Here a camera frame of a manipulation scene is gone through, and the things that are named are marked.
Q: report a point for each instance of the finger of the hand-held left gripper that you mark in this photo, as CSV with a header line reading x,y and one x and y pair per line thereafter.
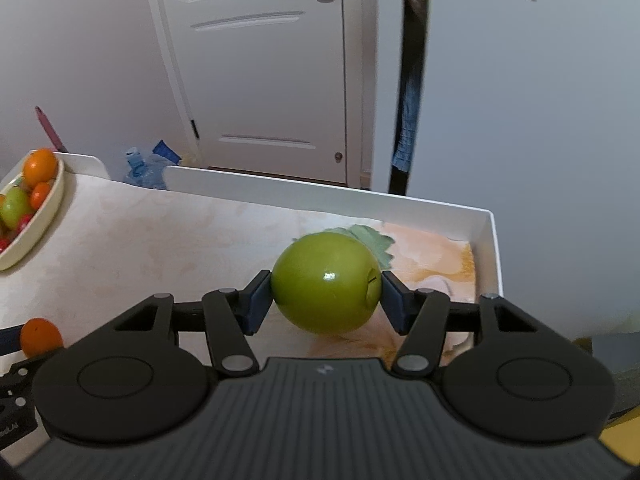
x,y
10,341
17,377

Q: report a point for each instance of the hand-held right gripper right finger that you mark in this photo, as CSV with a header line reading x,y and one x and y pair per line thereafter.
x,y
396,305

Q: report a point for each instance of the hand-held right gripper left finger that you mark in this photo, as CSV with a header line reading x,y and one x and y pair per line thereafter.
x,y
259,305

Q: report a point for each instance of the small tangerine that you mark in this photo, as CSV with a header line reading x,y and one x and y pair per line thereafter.
x,y
41,336

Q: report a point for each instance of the small green apple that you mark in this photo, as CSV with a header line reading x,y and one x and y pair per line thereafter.
x,y
325,282

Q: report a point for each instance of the oval red tomato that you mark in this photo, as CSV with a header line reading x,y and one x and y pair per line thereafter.
x,y
3,245

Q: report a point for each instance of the cream oval dish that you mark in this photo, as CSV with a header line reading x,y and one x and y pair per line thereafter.
x,y
42,230

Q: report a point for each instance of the round red tomato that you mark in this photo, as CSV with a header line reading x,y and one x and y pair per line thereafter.
x,y
25,222

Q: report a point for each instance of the large green apple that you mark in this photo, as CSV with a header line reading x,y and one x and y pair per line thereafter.
x,y
15,207

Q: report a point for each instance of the orange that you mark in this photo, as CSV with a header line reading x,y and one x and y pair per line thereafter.
x,y
41,167

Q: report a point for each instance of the small orange tomato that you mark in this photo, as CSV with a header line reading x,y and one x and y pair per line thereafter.
x,y
40,195

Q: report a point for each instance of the clear plastic water bottle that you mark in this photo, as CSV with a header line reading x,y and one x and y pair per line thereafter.
x,y
145,170

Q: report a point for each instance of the blue plastic item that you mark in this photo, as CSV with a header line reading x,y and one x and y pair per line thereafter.
x,y
166,151

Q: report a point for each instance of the pink stick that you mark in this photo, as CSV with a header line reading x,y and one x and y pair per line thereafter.
x,y
48,130

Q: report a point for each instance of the dark hanging clothes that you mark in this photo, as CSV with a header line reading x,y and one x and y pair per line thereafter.
x,y
412,90

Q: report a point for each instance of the white panel door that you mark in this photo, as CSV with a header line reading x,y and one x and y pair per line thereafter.
x,y
260,85

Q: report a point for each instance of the yellow stool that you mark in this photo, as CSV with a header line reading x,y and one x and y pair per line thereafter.
x,y
624,435

